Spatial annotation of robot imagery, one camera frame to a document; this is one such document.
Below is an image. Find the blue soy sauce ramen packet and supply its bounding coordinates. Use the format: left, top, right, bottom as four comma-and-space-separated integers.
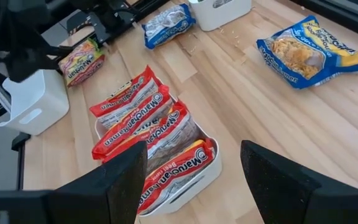
141, 3, 197, 50
256, 15, 358, 90

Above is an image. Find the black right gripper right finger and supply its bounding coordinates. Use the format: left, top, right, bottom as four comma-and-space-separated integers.
241, 139, 321, 224

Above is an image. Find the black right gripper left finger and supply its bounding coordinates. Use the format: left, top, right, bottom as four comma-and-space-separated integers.
47, 141, 148, 224

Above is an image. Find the white plastic bin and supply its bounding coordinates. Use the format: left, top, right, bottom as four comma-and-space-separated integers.
94, 93, 223, 218
0, 68, 70, 136
188, 0, 253, 32

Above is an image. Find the red beef ramen packet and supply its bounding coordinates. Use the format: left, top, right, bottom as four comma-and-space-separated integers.
91, 84, 173, 160
89, 65, 163, 130
137, 138, 216, 216
103, 100, 200, 175

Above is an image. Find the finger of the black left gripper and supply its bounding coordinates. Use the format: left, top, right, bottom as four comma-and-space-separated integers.
44, 60, 62, 71
50, 46, 74, 57

